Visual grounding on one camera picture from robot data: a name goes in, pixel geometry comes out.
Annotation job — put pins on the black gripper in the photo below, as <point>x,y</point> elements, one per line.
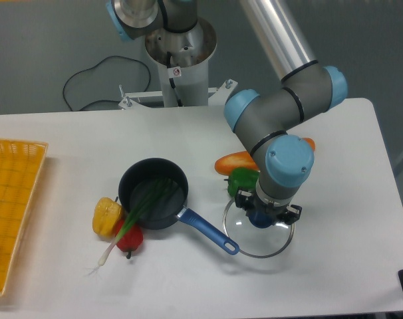
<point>260,207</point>

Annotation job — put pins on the glass pot lid blue knob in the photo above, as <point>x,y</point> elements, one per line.
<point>255,242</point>

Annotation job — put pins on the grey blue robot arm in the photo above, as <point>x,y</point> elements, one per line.
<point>307,88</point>

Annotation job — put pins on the green bell pepper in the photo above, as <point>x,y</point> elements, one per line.
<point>241,177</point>

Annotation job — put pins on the orange baguette bread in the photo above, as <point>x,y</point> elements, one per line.
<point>234,162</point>

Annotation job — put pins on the green spring onion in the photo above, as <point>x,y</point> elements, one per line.
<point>157,191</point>

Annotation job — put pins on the red bell pepper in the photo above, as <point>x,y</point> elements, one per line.
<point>130,241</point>

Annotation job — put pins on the yellow bell pepper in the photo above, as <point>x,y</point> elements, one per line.
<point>107,214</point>

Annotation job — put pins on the yellow woven basket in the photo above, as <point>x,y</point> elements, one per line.
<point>21,163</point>

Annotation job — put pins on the dark saucepan blue handle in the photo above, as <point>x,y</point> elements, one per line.
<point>170,210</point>

